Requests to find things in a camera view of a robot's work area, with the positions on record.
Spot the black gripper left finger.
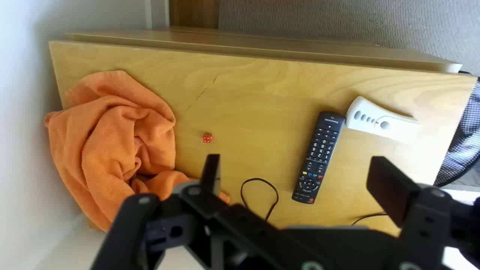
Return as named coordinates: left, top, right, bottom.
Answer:
left=88, top=152, right=237, bottom=270

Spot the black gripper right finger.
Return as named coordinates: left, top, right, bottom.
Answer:
left=366, top=154, right=480, bottom=270

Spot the dark fabric bag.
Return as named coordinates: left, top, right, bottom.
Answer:
left=433, top=73, right=480, bottom=187

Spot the orange towel cloth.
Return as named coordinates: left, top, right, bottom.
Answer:
left=43, top=68, right=231, bottom=233

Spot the white remote control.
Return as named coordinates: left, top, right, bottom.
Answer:
left=343, top=94, right=421, bottom=143

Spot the black tv remote control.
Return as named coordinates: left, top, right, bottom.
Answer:
left=291, top=109, right=346, bottom=205

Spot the light wooden dresser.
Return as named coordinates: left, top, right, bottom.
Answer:
left=48, top=26, right=478, bottom=236

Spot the brown wooden panel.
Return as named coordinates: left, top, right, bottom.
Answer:
left=168, top=0, right=220, bottom=28

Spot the thin black cable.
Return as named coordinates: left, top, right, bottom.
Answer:
left=238, top=176, right=388, bottom=226

